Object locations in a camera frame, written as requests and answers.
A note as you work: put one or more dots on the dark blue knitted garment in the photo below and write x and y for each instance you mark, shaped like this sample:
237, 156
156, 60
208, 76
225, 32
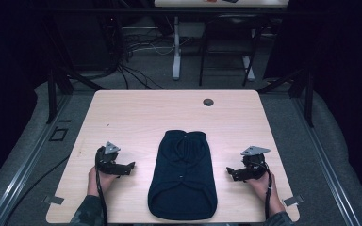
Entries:
182, 179

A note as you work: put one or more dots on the black chair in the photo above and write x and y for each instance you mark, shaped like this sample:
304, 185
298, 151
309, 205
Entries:
229, 28

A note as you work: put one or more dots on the grey table edge bracket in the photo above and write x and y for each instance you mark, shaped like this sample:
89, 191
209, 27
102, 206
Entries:
293, 200
53, 200

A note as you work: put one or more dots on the black metal frame stand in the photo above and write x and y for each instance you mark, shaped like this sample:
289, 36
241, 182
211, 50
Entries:
52, 94
308, 94

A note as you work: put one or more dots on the person's left hand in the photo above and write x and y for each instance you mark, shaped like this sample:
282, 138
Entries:
102, 182

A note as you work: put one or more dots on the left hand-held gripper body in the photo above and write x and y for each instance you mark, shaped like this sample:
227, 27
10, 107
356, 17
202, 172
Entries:
107, 161

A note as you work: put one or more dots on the aluminium floor rail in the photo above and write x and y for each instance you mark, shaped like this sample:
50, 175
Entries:
326, 163
28, 163

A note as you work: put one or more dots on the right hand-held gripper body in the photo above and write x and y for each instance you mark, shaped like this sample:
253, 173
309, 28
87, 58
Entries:
253, 164

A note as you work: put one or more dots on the person's right hand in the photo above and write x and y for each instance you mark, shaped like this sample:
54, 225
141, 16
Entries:
262, 188

